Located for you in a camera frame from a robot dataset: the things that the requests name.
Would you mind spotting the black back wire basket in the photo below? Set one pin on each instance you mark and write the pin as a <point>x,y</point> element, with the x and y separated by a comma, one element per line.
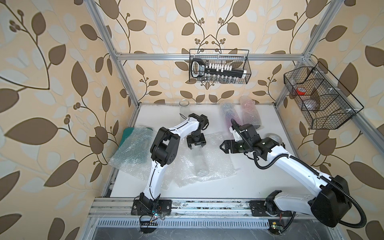
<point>239,59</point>

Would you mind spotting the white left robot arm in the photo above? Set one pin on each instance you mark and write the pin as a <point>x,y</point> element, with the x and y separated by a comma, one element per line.
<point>164,151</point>

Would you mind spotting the bubble clear vase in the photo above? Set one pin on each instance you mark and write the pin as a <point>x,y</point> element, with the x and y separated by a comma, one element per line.
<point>199,161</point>

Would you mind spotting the clear tape roll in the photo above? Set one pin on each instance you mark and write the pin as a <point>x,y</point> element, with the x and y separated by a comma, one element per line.
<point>275,137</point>

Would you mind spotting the clear ribbed glass vase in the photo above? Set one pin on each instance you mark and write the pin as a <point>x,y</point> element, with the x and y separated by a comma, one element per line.
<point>184,107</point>

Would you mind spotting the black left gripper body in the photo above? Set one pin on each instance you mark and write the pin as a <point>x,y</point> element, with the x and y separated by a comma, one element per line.
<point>195,138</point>

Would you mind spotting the aluminium front rail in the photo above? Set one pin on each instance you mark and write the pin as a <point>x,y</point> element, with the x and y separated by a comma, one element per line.
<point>186,208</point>

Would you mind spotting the black side wire basket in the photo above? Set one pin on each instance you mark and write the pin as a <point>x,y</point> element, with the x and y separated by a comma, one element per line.
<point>329,102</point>

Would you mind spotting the bubble wrapped pink vase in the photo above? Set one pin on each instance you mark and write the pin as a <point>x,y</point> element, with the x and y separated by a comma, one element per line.
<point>250,113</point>

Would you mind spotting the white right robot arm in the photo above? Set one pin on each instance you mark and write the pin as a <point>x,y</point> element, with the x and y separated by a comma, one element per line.
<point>329,199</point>

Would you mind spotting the black socket set tool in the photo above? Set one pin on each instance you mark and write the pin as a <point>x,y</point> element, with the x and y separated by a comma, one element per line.
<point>199,69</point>

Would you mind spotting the green plastic tool case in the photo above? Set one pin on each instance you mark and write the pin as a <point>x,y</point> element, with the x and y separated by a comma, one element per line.
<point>136,138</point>

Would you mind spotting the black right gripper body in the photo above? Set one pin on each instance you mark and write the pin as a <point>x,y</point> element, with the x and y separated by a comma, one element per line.
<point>243,146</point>

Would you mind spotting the bubble purple vase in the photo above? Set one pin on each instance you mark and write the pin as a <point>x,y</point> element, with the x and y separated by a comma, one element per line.
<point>228,112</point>

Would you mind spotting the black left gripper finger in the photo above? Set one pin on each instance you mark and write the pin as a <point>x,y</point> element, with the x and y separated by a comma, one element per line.
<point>203,141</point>
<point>190,141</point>

